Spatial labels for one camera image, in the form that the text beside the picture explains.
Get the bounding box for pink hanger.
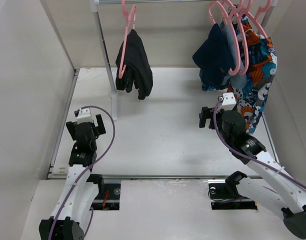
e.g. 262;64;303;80
221;0;253;76
238;0;273;38
208;0;242;76
117;0;138;80

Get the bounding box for black trousers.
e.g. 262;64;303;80
115;29;153;100

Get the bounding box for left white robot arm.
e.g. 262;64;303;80
38;108;106;240

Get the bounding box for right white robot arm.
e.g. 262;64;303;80
199;107;306;240

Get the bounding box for pink hanger front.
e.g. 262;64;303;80
208;0;242;76

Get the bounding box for pink hanger back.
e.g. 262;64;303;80
238;0;273;38

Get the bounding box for colourful patterned shorts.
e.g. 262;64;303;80
212;7;278;134

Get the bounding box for white rack base foot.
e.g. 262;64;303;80
109;91;118;121

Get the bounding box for grey blue garment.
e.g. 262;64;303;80
222;25;248;89

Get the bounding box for navy blue shorts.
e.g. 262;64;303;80
192;23;235;91

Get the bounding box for grey rack pole right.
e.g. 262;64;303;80
261;0;279;32

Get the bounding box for grey rack pole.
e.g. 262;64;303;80
89;0;117;93
261;0;279;32

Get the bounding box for grey rack pole left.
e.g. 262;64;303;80
89;0;117;93

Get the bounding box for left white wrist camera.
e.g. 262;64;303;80
74;107;94;124

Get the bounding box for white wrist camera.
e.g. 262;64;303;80
74;107;94;124
218;92;237;111

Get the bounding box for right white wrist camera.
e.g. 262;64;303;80
218;92;237;111

